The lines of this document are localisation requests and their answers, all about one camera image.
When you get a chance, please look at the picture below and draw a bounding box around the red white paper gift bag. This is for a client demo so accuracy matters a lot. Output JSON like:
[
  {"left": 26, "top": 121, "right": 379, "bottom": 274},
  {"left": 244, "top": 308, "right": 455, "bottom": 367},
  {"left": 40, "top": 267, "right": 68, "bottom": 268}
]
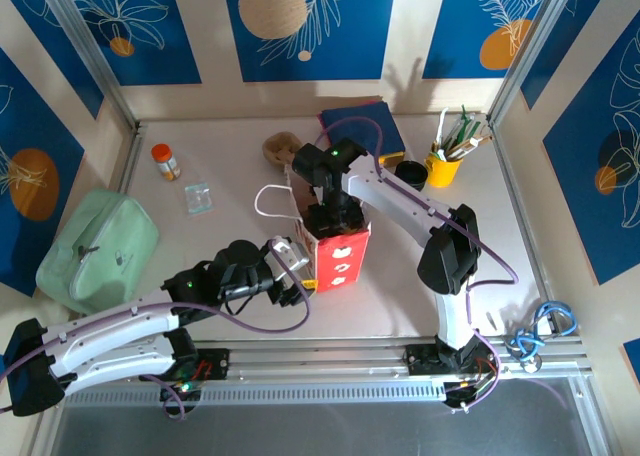
[{"left": 254, "top": 162, "right": 374, "bottom": 295}]

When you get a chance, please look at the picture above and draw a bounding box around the stack of cardboard cup carriers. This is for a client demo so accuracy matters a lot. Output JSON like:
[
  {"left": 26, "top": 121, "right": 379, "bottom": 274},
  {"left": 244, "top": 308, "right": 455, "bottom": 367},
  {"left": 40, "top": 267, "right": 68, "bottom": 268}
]
[{"left": 261, "top": 131, "right": 302, "bottom": 169}]

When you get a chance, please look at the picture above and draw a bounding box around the stack of coloured paper napkins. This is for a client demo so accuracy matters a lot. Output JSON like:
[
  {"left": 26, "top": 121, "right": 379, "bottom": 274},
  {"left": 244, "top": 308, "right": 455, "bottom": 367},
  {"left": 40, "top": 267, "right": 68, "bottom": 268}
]
[{"left": 319, "top": 100, "right": 408, "bottom": 161}]

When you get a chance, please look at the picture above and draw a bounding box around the stack of black cup lids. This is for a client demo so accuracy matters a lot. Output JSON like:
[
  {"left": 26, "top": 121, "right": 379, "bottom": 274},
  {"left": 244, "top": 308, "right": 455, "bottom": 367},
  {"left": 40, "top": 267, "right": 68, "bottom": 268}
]
[{"left": 394, "top": 159, "right": 429, "bottom": 194}]

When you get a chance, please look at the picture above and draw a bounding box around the small clear zip bag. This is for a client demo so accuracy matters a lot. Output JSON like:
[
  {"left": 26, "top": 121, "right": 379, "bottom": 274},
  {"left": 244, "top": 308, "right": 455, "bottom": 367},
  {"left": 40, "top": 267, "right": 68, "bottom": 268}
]
[{"left": 181, "top": 181, "right": 218, "bottom": 218}]

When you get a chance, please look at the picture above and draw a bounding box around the yellow bucket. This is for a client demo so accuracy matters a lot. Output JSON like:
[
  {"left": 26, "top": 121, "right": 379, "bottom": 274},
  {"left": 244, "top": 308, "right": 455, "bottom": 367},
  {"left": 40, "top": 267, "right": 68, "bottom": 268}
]
[{"left": 424, "top": 148, "right": 465, "bottom": 189}]

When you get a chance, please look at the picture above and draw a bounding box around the white wrapped straw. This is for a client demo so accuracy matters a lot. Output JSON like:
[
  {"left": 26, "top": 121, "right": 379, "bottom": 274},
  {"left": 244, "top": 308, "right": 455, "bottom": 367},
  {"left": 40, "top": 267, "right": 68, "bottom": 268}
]
[{"left": 433, "top": 107, "right": 450, "bottom": 153}]

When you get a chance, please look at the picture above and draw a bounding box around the orange lidded bottle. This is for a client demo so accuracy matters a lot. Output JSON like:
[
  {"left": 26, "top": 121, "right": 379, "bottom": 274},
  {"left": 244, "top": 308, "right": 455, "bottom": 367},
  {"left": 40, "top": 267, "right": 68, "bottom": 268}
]
[{"left": 151, "top": 143, "right": 183, "bottom": 183}]

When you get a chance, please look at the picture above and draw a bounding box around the green zipper pouch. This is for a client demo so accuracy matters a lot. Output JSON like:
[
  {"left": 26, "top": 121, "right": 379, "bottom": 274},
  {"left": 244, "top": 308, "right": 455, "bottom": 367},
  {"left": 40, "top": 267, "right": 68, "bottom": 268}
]
[{"left": 34, "top": 188, "right": 162, "bottom": 316}]

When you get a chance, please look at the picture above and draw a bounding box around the grey metal panel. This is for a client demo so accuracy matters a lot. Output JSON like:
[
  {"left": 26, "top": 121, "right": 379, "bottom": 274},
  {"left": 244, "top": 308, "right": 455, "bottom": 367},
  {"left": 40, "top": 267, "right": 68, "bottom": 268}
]
[{"left": 29, "top": 400, "right": 617, "bottom": 456}]

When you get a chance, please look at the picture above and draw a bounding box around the wooden stirrer stick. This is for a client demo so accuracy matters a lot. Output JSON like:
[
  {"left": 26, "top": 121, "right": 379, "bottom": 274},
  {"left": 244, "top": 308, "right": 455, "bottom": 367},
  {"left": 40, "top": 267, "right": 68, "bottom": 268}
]
[
  {"left": 449, "top": 133, "right": 495, "bottom": 160},
  {"left": 448, "top": 124, "right": 485, "bottom": 155}
]

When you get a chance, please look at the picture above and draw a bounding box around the green plastic stirrer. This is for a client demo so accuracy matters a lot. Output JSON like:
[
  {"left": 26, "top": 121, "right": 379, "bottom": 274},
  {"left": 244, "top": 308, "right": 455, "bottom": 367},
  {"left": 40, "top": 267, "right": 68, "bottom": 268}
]
[{"left": 456, "top": 104, "right": 477, "bottom": 142}]

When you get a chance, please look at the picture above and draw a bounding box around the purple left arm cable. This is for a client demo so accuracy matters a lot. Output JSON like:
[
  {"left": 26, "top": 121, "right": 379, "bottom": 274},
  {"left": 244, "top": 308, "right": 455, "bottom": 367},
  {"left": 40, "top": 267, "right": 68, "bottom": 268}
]
[{"left": 0, "top": 239, "right": 312, "bottom": 423}]

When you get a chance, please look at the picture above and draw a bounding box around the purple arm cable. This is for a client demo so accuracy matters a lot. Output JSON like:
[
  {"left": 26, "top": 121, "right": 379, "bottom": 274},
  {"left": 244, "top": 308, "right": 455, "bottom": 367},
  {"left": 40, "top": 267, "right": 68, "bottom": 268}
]
[
  {"left": 0, "top": 239, "right": 312, "bottom": 423},
  {"left": 314, "top": 115, "right": 519, "bottom": 409}
]

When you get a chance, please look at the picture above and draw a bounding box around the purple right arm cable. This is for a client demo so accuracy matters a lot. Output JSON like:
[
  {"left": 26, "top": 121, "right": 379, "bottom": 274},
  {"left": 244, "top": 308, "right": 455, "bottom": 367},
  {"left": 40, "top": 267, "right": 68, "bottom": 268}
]
[{"left": 314, "top": 115, "right": 519, "bottom": 409}]

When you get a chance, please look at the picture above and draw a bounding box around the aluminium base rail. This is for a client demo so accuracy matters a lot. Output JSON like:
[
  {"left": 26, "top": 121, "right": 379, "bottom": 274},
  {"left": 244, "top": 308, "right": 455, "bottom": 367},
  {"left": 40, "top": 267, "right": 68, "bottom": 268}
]
[{"left": 41, "top": 336, "right": 594, "bottom": 392}]

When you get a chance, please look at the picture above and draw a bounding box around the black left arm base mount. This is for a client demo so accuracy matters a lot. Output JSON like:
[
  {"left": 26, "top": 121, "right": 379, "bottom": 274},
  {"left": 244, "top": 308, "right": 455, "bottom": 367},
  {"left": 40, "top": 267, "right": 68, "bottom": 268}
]
[{"left": 138, "top": 347, "right": 232, "bottom": 383}]

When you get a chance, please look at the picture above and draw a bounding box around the slotted grey cable duct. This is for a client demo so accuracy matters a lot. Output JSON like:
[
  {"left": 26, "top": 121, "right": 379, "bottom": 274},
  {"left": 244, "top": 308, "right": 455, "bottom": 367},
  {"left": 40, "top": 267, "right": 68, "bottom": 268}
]
[{"left": 59, "top": 379, "right": 582, "bottom": 409}]

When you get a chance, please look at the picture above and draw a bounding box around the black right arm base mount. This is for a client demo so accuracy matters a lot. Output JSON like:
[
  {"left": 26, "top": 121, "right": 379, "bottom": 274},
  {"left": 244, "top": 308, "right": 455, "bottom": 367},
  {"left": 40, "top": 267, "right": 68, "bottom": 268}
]
[{"left": 401, "top": 344, "right": 502, "bottom": 378}]

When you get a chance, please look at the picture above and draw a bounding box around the blue coiled cable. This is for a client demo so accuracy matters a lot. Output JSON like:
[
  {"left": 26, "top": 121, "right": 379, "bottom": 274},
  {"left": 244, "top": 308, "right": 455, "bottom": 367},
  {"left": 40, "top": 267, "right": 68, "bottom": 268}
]
[{"left": 504, "top": 300, "right": 580, "bottom": 363}]

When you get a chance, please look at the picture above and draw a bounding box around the aluminium frame post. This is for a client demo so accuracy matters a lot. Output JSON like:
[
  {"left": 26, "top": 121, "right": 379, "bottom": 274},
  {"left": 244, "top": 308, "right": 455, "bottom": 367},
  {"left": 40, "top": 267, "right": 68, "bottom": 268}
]
[
  {"left": 486, "top": 0, "right": 619, "bottom": 130},
  {"left": 37, "top": 0, "right": 144, "bottom": 133}
]

